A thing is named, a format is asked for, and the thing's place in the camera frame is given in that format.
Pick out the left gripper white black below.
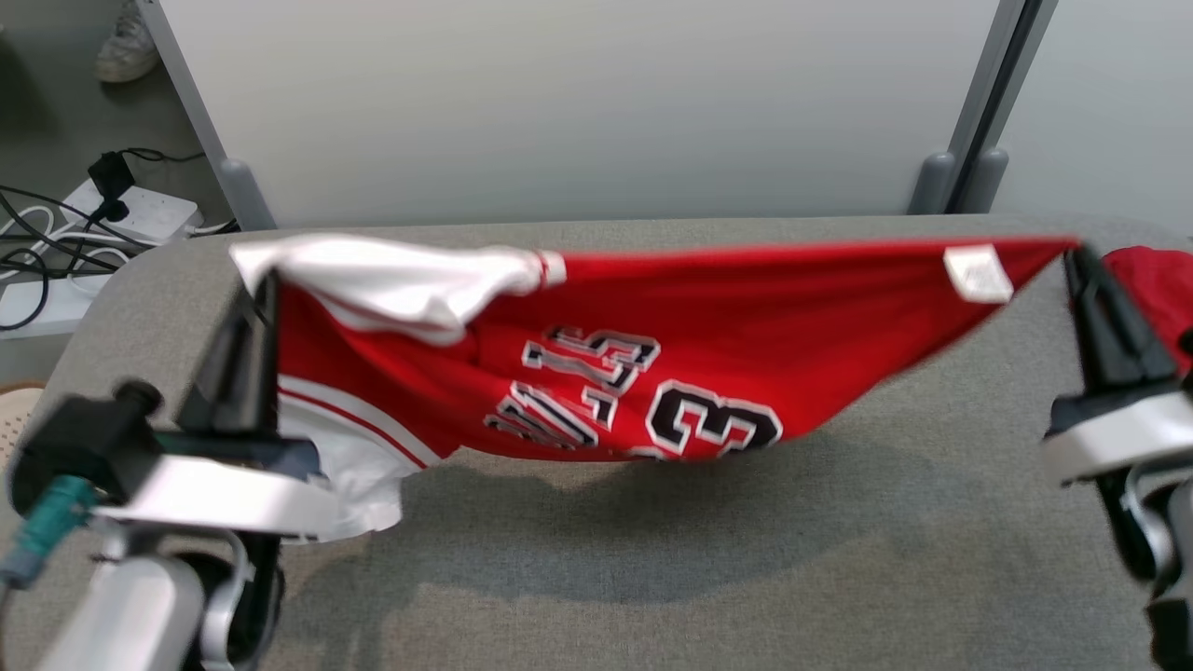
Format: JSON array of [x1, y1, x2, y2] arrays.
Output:
[[93, 270, 341, 537]]

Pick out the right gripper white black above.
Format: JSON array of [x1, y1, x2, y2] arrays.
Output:
[[1041, 244, 1193, 484]]

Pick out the red shorts with white stripe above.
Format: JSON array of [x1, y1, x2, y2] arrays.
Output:
[[1100, 247, 1193, 374]]

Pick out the red jersey with white sleeves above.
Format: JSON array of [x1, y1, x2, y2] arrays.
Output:
[[230, 233, 1082, 541]]

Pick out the beige perforated basket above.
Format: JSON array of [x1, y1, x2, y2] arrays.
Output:
[[0, 382, 48, 467]]

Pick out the black power adapter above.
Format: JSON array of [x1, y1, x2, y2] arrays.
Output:
[[89, 152, 136, 202]]

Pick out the white partition panel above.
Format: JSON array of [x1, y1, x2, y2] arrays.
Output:
[[158, 0, 1003, 230], [993, 0, 1193, 234]]

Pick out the white sneaker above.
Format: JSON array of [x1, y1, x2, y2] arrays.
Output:
[[96, 0, 159, 83]]

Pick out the grey partition post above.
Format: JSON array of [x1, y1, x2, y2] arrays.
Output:
[[135, 0, 279, 231], [955, 0, 1059, 213], [909, 0, 1026, 215]]

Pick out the looped black cable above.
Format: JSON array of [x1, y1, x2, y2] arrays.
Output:
[[0, 250, 113, 332]]

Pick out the left teal cable connector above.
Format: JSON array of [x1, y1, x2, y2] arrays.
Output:
[[0, 475, 99, 590]]

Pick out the white cable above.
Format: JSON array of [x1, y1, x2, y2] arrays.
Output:
[[0, 207, 131, 281]]

